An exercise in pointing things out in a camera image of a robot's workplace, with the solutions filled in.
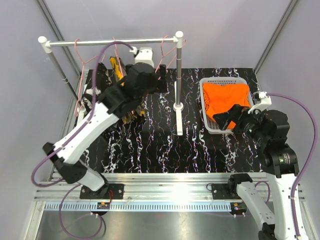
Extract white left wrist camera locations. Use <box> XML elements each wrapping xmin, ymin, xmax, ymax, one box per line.
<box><xmin>129</xmin><ymin>46</ymin><xmax>155</xmax><ymax>67</ymax></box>

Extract silver white clothes rack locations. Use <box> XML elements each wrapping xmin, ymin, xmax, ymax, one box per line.
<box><xmin>38</xmin><ymin>31</ymin><xmax>186</xmax><ymax>136</ymax></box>

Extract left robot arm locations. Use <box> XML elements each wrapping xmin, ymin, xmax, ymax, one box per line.
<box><xmin>42</xmin><ymin>63</ymin><xmax>168</xmax><ymax>199</ymax></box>

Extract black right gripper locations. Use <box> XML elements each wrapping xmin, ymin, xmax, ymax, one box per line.
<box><xmin>213</xmin><ymin>103</ymin><xmax>269</xmax><ymax>146</ymax></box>

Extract camouflage yellow trousers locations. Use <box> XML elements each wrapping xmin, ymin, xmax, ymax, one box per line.
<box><xmin>109</xmin><ymin>56</ymin><xmax>147</xmax><ymax>124</ymax></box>

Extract black white patterned trousers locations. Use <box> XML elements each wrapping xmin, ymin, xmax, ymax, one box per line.
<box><xmin>81</xmin><ymin>62</ymin><xmax>117</xmax><ymax>113</ymax></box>

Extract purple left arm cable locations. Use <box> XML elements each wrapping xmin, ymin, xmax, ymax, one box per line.
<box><xmin>31</xmin><ymin>41</ymin><xmax>135</xmax><ymax>238</ymax></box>

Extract black marble pattern mat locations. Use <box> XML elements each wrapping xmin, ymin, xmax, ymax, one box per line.
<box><xmin>80</xmin><ymin>68</ymin><xmax>261</xmax><ymax>173</ymax></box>

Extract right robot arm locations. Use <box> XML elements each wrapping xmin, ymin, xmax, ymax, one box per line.
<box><xmin>213</xmin><ymin>104</ymin><xmax>309</xmax><ymax>240</ymax></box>

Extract white plastic basket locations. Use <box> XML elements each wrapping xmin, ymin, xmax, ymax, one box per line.
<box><xmin>199</xmin><ymin>77</ymin><xmax>254</xmax><ymax>135</ymax></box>

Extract aluminium mounting rail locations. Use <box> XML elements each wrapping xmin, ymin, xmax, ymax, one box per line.
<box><xmin>34</xmin><ymin>171</ymin><xmax>306</xmax><ymax>202</ymax></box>

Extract pink hanger with orange trousers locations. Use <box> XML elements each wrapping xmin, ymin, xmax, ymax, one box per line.
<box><xmin>155</xmin><ymin>31</ymin><xmax>186</xmax><ymax>72</ymax></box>

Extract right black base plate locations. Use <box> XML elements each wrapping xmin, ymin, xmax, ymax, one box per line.
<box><xmin>206</xmin><ymin>183</ymin><xmax>233</xmax><ymax>200</ymax></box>

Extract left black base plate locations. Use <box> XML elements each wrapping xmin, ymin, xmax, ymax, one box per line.
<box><xmin>79</xmin><ymin>183</ymin><xmax>125</xmax><ymax>200</ymax></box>

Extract white slotted cable duct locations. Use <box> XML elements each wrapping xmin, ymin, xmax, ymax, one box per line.
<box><xmin>44</xmin><ymin>201</ymin><xmax>231</xmax><ymax>212</ymax></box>

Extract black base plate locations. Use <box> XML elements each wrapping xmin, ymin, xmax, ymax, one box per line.
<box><xmin>79</xmin><ymin>183</ymin><xmax>125</xmax><ymax>200</ymax></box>
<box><xmin>206</xmin><ymin>183</ymin><xmax>233</xmax><ymax>200</ymax></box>

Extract orange trousers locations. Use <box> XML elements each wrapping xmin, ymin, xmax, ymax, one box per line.
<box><xmin>202</xmin><ymin>82</ymin><xmax>251</xmax><ymax>123</ymax></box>

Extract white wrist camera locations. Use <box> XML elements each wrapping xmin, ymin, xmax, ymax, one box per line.
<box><xmin>129</xmin><ymin>46</ymin><xmax>155</xmax><ymax>67</ymax></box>
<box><xmin>248</xmin><ymin>91</ymin><xmax>272</xmax><ymax>114</ymax></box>

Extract pink hanger with black trousers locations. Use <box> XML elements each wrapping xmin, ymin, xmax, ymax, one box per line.
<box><xmin>73</xmin><ymin>38</ymin><xmax>97</xmax><ymax>117</ymax></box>

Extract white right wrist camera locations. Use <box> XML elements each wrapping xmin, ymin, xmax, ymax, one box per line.
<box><xmin>248</xmin><ymin>91</ymin><xmax>272</xmax><ymax>114</ymax></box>

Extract pink hanger with camouflage trousers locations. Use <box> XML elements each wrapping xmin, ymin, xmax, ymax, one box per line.
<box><xmin>109</xmin><ymin>45</ymin><xmax>126</xmax><ymax>82</ymax></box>

